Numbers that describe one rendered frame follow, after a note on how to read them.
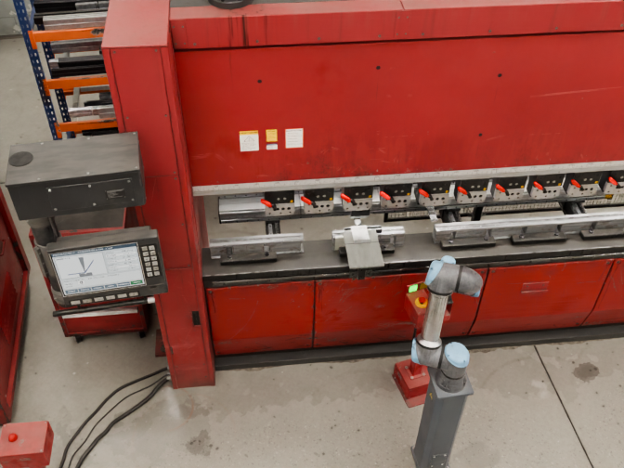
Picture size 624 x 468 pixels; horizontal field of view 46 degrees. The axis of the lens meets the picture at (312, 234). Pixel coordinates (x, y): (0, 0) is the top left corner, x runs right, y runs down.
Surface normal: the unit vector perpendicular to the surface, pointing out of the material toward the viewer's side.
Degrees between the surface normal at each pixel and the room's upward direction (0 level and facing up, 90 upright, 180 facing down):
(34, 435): 0
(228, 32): 90
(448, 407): 90
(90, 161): 0
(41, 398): 0
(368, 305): 90
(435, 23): 90
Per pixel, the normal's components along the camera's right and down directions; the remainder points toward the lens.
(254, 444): 0.01, -0.71
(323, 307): 0.11, 0.70
